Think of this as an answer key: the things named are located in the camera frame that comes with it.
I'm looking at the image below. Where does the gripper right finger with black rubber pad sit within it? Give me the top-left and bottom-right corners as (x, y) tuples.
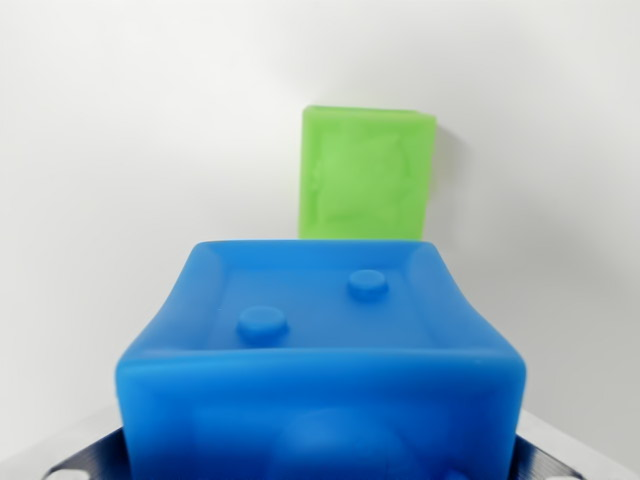
(512, 408), (640, 480)

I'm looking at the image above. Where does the blue cube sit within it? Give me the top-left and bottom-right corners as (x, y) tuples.
(114, 239), (529, 480)

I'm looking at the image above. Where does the green cube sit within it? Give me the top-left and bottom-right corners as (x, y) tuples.
(297, 104), (439, 242)

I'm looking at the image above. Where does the gripper left finger with black rubber pad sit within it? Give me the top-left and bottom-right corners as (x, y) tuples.
(43, 427), (130, 480)

